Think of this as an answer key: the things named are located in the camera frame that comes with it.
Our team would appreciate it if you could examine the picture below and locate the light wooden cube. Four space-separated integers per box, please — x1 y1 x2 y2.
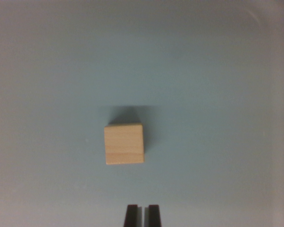
104 123 145 166

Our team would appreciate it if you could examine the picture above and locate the pale blue plastic tray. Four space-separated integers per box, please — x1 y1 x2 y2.
0 0 284 227

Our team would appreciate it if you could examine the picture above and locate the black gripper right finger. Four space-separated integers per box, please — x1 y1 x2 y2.
144 204 162 227

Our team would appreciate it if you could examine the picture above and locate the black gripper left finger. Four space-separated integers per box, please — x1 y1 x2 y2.
123 204 144 227

